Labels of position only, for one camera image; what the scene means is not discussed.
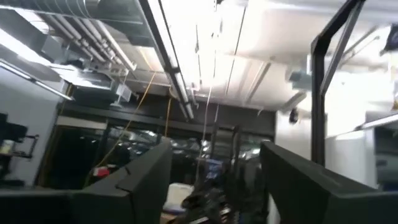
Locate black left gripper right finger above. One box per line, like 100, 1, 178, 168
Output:
260, 141, 398, 224

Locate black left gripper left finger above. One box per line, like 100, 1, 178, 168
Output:
0, 138, 174, 224

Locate white storage bin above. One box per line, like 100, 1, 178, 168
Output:
163, 182, 194, 214

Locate black ceiling-hung device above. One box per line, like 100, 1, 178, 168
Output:
288, 107, 300, 125

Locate grey ceiling pipe bundle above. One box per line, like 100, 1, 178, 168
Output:
40, 0, 137, 72

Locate black wall shelf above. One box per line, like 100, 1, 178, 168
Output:
0, 113, 40, 187

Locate black camera gantry post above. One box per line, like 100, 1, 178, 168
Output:
310, 0, 366, 167

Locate yellow hanging cable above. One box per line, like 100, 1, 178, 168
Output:
82, 71, 158, 187
164, 98, 172, 138

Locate long ceiling light rail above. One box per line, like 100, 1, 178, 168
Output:
136, 0, 196, 121

